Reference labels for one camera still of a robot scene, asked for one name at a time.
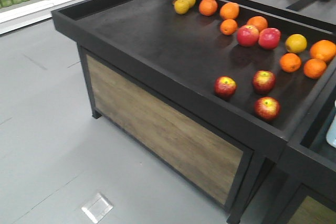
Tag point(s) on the orange behind red apples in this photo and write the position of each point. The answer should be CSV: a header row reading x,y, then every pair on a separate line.
x,y
259,22

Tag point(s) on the black wooden fruit display stand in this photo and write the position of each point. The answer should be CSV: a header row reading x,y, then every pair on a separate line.
x,y
152,72

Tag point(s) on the red apple near front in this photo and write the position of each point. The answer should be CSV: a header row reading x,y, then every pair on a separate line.
x,y
225,87

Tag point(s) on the yellow pear-apple front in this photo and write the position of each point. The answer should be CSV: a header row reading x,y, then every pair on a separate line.
x,y
181,7

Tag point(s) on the small mandarin orange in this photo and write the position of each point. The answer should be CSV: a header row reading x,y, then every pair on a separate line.
x,y
228,26

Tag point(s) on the red yellow apple middle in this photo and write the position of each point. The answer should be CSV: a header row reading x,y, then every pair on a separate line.
x,y
263,81

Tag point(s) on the red apple front corner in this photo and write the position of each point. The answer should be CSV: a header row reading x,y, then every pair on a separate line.
x,y
267,108

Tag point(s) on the bumpy top orange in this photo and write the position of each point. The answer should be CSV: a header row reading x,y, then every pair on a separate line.
x,y
208,7

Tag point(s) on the red apple left of pair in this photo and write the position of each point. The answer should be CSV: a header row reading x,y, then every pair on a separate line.
x,y
247,35

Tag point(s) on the red apple of pair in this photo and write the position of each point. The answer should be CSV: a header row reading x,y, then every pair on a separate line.
x,y
247,35
269,38

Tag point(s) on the red apple right of pair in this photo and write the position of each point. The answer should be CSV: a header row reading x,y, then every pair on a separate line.
x,y
269,38

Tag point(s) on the small orange inner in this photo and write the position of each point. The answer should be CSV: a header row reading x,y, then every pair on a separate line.
x,y
290,62

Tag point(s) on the metal floor socket plate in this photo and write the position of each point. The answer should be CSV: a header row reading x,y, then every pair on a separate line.
x,y
97,207

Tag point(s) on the yellow orange round fruit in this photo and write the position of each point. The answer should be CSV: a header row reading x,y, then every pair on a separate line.
x,y
296,43

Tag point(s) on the small orange near edge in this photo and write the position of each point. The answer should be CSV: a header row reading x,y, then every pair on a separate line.
x,y
314,68

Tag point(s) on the large orange far right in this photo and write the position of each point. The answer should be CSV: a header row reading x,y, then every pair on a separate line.
x,y
323,50

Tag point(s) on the orange at back rail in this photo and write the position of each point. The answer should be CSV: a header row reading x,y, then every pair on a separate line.
x,y
229,11

